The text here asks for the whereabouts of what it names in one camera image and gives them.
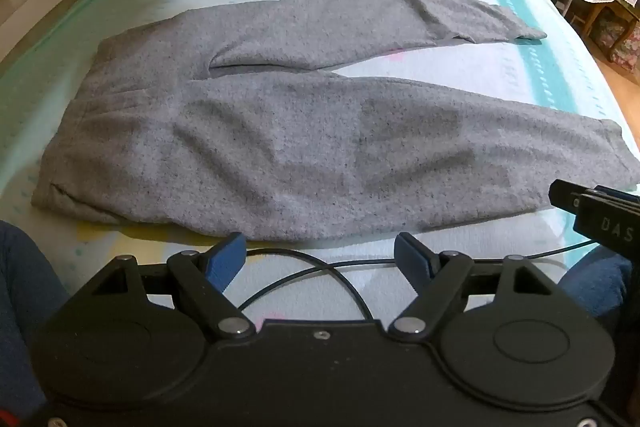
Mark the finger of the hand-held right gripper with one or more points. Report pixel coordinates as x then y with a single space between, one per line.
562 194

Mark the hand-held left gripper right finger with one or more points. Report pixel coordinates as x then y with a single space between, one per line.
411 253

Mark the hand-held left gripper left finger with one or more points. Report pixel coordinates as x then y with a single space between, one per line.
227 259

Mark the grey pants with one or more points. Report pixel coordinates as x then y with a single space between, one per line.
300 142

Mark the person's right leg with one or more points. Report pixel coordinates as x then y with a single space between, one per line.
592 282

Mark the person's leg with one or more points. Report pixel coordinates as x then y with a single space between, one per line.
25 307
592 282

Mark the person's left leg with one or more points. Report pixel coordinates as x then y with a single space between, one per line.
25 307

